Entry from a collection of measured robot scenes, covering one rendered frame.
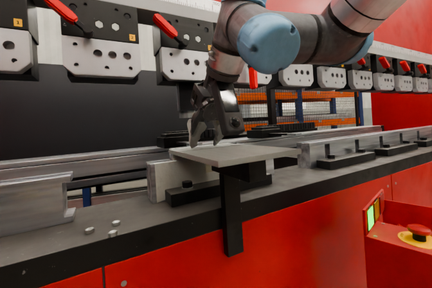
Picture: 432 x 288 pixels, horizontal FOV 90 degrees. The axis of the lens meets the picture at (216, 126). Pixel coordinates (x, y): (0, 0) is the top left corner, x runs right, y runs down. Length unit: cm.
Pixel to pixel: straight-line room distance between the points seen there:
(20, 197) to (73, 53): 29
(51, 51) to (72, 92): 436
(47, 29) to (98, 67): 506
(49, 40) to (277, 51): 531
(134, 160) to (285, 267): 55
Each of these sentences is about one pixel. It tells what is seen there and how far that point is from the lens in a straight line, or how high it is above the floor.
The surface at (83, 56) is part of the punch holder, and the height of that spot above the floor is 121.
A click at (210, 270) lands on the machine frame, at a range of 55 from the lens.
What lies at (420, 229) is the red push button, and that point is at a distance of 66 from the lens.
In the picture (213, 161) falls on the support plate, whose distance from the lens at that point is 34.
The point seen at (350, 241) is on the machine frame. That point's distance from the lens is 89.
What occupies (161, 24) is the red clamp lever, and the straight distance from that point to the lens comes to 56.
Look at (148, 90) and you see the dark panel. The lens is 110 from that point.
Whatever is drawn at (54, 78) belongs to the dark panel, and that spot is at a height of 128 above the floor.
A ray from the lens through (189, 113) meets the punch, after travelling 61.
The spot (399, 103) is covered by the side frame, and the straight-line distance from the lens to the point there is 257.
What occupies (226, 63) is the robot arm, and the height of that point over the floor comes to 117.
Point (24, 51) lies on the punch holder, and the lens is 56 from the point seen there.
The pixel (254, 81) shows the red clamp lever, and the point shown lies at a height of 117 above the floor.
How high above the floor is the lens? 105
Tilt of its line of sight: level
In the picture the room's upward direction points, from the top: 4 degrees counter-clockwise
